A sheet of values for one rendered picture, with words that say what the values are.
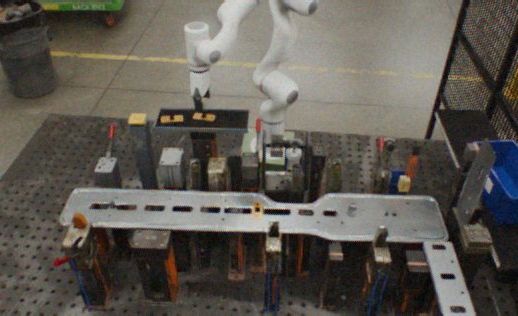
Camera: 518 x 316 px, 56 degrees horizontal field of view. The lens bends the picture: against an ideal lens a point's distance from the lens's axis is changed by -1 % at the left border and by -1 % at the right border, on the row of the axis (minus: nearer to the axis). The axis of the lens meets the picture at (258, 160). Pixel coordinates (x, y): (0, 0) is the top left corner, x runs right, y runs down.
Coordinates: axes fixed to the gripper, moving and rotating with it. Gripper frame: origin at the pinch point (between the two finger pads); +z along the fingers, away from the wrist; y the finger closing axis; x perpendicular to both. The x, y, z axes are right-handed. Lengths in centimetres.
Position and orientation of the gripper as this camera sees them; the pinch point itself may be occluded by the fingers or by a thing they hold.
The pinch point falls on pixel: (202, 102)
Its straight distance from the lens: 192.3
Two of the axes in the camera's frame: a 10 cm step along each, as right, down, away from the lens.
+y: -2.2, 6.3, -7.4
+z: 0.0, 7.6, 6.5
